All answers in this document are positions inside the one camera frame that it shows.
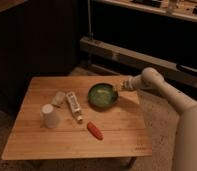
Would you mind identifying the yellowish translucent gripper finger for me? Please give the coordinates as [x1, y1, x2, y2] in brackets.
[113, 85, 122, 92]

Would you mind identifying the green ceramic bowl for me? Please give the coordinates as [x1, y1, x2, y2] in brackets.
[88, 83, 118, 108]

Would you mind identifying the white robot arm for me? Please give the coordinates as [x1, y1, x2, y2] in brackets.
[114, 67, 197, 171]

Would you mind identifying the grey metal shelf beam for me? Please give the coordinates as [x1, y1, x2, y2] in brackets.
[80, 37, 197, 88]

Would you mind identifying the orange carrot toy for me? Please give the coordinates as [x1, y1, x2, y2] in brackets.
[87, 122, 103, 140]

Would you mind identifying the white toothpaste tube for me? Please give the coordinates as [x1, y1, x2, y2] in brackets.
[66, 92, 83, 123]

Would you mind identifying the black tray on shelf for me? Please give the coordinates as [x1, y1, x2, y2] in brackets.
[176, 64, 197, 77]

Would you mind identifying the clear plastic cup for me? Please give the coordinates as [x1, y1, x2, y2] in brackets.
[52, 91, 65, 107]

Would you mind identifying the vertical metal pole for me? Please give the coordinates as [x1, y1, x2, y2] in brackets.
[87, 0, 93, 40]

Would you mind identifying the wooden table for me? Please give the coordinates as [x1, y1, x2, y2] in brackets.
[2, 76, 152, 160]

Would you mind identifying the white paper cup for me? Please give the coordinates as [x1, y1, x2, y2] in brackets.
[41, 104, 60, 129]

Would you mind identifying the upper wooden shelf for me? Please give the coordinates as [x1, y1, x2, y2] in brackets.
[94, 0, 197, 23]

